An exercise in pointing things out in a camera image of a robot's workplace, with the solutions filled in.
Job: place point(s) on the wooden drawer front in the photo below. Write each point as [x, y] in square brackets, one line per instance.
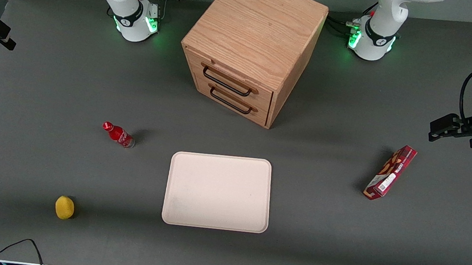
[261, 95]
[262, 115]

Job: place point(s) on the red tartan cookie box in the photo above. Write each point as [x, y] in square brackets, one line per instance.
[391, 173]

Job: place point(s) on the small red soda bottle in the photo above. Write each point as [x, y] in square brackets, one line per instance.
[118, 134]

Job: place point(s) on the beige plastic tray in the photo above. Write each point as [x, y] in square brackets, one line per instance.
[217, 192]

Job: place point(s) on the wooden two-drawer cabinet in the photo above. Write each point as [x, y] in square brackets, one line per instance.
[256, 25]

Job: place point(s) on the yellow lemon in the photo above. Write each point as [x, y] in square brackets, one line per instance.
[64, 207]

